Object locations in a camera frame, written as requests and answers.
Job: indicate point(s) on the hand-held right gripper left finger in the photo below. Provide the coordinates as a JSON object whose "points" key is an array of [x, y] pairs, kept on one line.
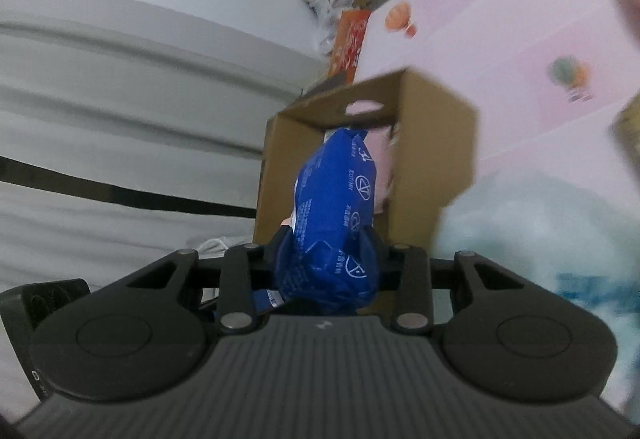
{"points": [[283, 251]]}

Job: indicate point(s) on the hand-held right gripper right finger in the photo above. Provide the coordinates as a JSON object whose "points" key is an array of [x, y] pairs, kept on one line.
{"points": [[368, 246]]}

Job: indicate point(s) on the blue plastic packet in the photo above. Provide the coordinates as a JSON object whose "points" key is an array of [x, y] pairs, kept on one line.
{"points": [[330, 209]]}

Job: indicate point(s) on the pink sponge pad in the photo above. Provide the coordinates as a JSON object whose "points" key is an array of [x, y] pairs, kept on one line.
{"points": [[382, 169]]}

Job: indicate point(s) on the brown cardboard box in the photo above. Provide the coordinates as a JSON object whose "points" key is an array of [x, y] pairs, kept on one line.
{"points": [[435, 139]]}

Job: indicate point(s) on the white plastic bag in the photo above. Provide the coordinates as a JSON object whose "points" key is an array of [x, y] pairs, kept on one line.
{"points": [[525, 239]]}

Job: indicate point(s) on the orange box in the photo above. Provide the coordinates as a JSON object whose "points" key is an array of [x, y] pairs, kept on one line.
{"points": [[350, 41]]}

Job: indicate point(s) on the pink balloon print mat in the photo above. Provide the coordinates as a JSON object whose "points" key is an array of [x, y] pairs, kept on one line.
{"points": [[500, 29]]}

